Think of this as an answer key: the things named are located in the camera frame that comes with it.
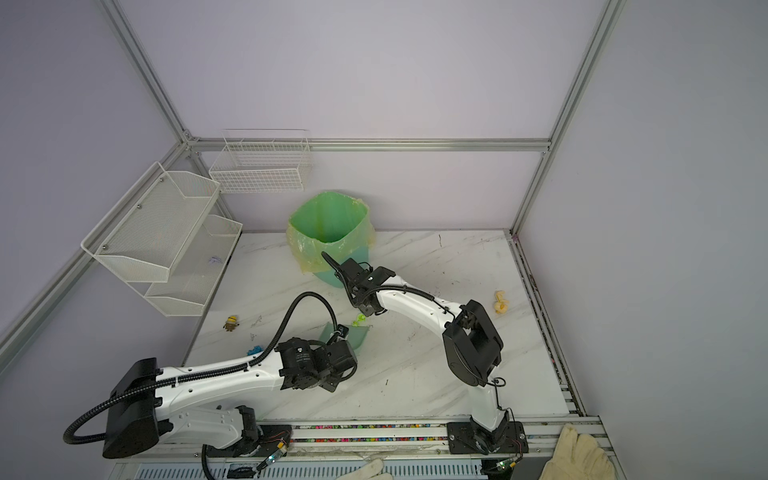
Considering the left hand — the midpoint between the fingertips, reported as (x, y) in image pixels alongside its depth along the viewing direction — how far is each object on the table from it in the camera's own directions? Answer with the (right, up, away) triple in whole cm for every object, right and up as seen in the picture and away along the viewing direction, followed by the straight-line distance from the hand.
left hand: (327, 371), depth 77 cm
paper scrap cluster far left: (+7, +11, +18) cm, 22 cm away
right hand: (+11, +19, +11) cm, 25 cm away
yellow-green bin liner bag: (-6, +43, +29) cm, 52 cm away
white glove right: (+62, -18, -7) cm, 65 cm away
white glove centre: (+12, -21, -7) cm, 25 cm away
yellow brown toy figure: (-34, +9, +16) cm, 39 cm away
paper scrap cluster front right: (-24, +2, +11) cm, 26 cm away
